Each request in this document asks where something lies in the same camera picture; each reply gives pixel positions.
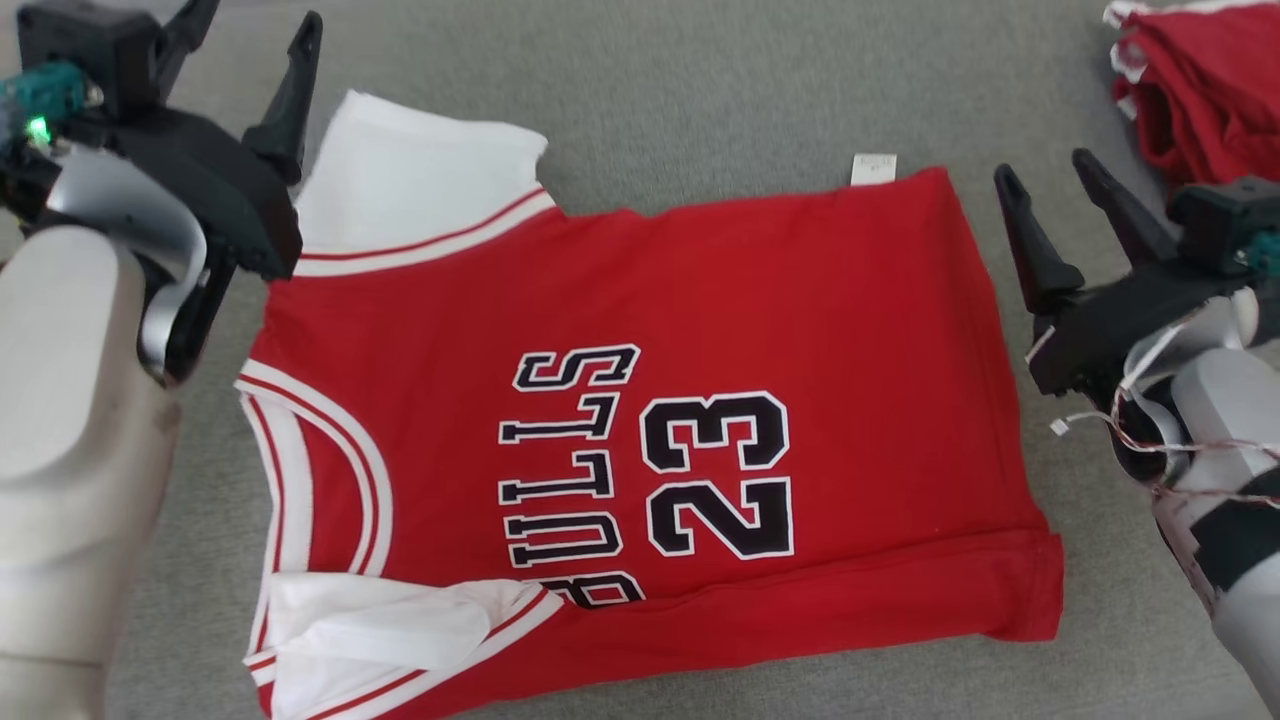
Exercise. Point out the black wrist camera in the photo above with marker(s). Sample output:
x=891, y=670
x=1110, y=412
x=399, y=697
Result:
x=90, y=45
x=1215, y=225

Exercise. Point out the red Bulls 23 jersey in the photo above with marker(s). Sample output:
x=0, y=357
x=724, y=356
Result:
x=800, y=300

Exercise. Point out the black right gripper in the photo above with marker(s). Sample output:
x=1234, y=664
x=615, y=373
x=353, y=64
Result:
x=1110, y=330

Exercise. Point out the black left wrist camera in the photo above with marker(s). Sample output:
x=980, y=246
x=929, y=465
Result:
x=90, y=45

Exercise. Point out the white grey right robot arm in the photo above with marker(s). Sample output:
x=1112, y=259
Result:
x=1230, y=420

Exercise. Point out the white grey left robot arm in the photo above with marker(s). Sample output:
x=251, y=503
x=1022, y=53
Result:
x=70, y=450

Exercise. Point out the red shorts with white stripes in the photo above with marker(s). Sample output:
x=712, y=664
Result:
x=1220, y=90

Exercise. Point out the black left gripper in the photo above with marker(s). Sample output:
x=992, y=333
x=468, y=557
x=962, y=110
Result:
x=220, y=190

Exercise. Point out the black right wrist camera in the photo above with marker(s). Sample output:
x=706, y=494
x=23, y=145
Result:
x=1215, y=225

